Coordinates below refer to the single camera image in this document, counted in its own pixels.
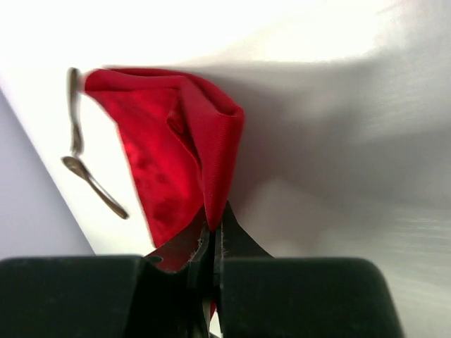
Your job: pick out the dark wooden spoon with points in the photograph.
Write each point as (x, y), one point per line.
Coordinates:
(76, 166)

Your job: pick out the red cloth napkin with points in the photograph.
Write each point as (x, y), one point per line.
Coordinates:
(181, 135)

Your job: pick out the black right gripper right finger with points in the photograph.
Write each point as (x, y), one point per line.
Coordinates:
(264, 296)

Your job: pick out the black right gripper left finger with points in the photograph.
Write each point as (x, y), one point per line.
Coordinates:
(163, 294)

